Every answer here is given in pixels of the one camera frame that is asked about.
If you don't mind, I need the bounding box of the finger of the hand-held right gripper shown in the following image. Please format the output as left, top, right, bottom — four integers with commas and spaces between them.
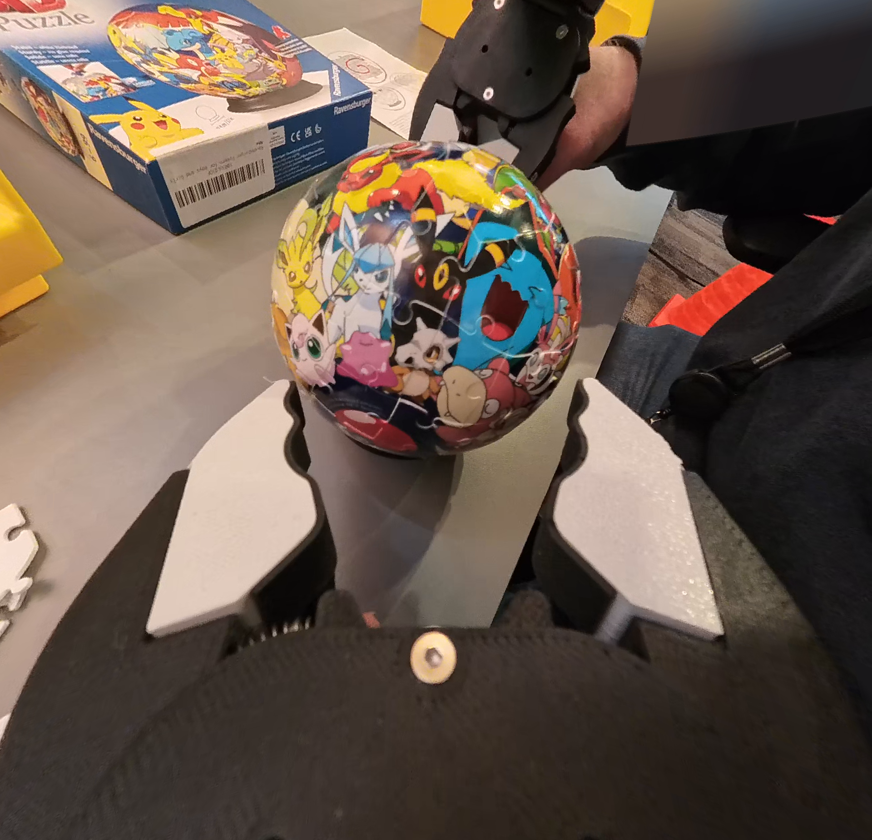
473, 111, 513, 149

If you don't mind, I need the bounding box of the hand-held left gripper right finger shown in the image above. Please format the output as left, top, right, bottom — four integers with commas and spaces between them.
533, 377, 726, 643

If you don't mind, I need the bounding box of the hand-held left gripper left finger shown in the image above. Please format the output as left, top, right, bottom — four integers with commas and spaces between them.
145, 378, 337, 638

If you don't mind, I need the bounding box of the colourful cartoon puzzle ball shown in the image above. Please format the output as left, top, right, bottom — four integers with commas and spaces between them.
270, 139, 583, 458

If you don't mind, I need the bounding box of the blue puzzle box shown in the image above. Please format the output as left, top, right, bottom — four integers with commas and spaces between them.
0, 0, 372, 236

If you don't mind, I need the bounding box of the person's right hand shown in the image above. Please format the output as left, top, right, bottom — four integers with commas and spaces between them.
541, 36, 643, 190

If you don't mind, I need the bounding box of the yellow plastic bin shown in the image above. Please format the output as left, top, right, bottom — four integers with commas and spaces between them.
0, 169, 64, 319
420, 0, 658, 42

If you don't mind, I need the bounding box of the white instruction sheet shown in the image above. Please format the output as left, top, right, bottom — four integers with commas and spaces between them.
303, 29, 431, 140

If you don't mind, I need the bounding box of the black round badge reel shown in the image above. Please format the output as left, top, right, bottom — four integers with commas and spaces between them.
647, 368, 735, 427

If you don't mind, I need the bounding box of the orange fabric item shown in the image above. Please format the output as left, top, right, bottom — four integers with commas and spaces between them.
647, 264, 775, 331

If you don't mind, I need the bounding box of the black drawstring with toggle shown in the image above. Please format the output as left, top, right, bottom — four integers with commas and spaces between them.
729, 343, 797, 378

